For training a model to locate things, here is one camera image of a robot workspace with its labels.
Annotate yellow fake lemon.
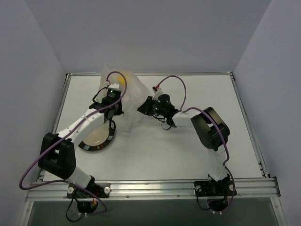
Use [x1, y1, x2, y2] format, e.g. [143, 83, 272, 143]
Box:
[114, 70, 129, 87]

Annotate clear plastic bag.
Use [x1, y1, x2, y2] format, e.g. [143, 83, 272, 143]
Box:
[99, 66, 150, 132]

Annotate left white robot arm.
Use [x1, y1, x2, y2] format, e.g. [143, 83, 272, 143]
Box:
[38, 83, 123, 197]

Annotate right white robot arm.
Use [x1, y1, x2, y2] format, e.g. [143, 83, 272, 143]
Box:
[137, 94, 230, 194]

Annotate round plate with dark rim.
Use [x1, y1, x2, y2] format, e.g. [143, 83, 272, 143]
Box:
[78, 120, 116, 152]

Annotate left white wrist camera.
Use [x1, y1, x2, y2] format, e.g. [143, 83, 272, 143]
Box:
[105, 81, 121, 93]

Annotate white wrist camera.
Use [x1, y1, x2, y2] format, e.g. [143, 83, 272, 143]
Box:
[105, 81, 121, 93]
[152, 85, 164, 100]

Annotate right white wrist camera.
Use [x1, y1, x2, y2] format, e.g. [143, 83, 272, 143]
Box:
[152, 85, 164, 100]

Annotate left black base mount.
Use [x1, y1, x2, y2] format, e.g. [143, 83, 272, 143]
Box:
[66, 183, 111, 199]

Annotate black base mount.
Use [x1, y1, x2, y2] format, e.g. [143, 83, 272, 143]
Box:
[66, 183, 111, 199]
[194, 180, 237, 197]

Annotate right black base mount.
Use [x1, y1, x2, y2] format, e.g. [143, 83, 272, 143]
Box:
[194, 180, 237, 197]

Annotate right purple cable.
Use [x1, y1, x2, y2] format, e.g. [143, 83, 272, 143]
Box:
[156, 75, 233, 210]

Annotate aluminium front rail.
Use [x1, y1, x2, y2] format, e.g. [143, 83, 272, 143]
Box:
[26, 178, 281, 201]

